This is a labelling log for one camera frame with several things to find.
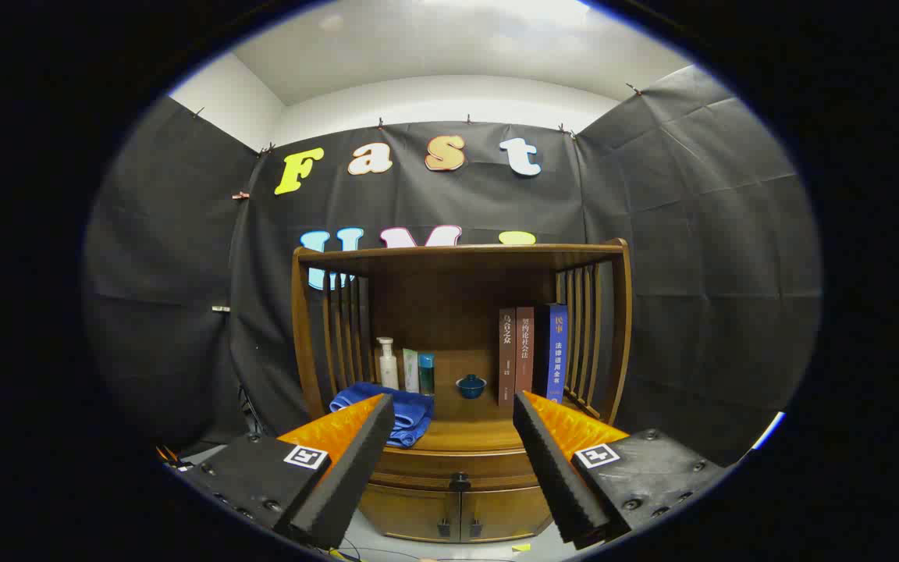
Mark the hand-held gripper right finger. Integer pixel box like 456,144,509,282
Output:
512,390,731,550

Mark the blue folded towel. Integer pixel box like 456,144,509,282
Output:
330,382,435,449

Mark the wooden cabinet door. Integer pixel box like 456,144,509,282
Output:
461,486,553,543
357,484,462,543

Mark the white pump bottle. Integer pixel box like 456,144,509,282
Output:
377,336,400,391

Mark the wooden drawer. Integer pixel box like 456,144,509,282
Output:
369,448,549,493

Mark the dark brown book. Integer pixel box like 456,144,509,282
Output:
498,308,517,407

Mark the wooden countertop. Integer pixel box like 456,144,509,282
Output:
330,349,602,455

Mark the reddish brown book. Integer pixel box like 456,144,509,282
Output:
515,306,535,396

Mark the blue book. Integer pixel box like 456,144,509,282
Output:
534,304,569,404

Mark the black backdrop cloth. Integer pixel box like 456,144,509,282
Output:
83,66,823,469

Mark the brown wooden cabinet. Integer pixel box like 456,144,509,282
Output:
291,238,634,545

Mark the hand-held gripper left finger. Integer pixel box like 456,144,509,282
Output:
181,393,396,550

